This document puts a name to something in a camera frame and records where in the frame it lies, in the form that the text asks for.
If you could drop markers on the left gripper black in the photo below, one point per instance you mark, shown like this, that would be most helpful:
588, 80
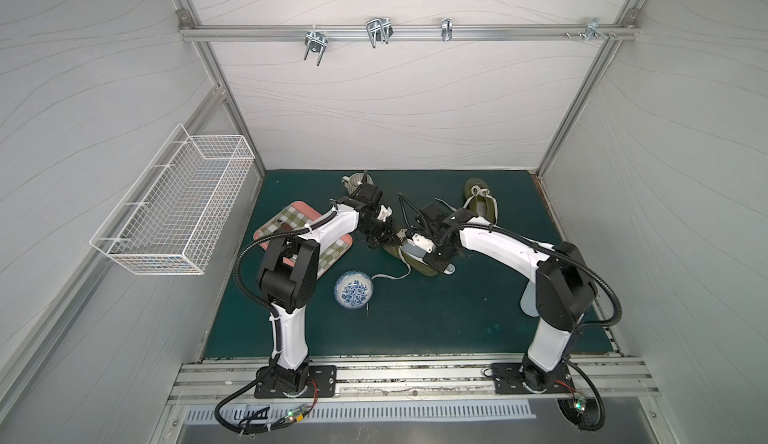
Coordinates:
377, 227

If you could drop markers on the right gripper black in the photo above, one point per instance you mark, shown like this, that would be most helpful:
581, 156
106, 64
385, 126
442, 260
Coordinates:
422, 228

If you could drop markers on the light blue insole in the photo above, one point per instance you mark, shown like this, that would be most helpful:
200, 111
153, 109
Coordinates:
413, 255
528, 302

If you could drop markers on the olive green shoe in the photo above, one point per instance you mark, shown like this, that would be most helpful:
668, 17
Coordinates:
480, 200
391, 245

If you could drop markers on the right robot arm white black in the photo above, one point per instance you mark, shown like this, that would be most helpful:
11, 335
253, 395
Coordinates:
559, 290

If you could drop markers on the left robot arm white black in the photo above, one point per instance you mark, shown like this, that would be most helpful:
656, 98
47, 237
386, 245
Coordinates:
288, 275

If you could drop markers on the striped ceramic cup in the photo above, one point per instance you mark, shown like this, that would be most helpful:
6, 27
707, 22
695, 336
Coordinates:
353, 181

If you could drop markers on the pink tray checkered cloth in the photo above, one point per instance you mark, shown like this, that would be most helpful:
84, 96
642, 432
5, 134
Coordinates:
297, 214

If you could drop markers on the blue white patterned bowl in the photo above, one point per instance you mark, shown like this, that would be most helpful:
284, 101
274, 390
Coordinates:
353, 290

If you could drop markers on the metal clamp hook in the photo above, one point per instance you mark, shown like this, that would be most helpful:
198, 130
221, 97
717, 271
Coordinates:
379, 30
315, 43
446, 29
592, 31

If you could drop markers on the aluminium crossbar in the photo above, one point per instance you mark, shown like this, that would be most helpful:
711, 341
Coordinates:
401, 32

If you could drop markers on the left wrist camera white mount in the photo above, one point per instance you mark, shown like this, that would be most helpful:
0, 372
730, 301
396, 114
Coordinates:
384, 213

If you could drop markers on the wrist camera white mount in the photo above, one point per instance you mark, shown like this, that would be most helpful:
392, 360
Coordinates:
384, 213
420, 245

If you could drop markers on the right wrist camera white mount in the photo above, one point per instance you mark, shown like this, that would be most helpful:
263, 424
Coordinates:
420, 245

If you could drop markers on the white wire basket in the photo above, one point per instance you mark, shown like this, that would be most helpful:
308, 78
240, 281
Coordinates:
169, 221

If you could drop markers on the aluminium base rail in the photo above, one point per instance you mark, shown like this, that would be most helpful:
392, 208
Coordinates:
411, 377

